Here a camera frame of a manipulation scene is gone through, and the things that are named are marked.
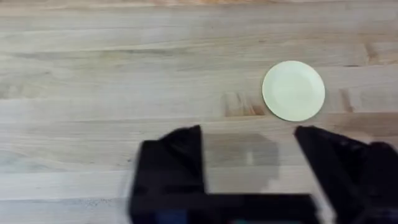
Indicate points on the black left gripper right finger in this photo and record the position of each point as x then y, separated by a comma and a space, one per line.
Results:
351, 174

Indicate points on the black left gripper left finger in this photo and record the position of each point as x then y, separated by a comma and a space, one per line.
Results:
174, 168

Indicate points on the pale yellow round plate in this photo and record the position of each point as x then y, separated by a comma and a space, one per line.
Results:
293, 91

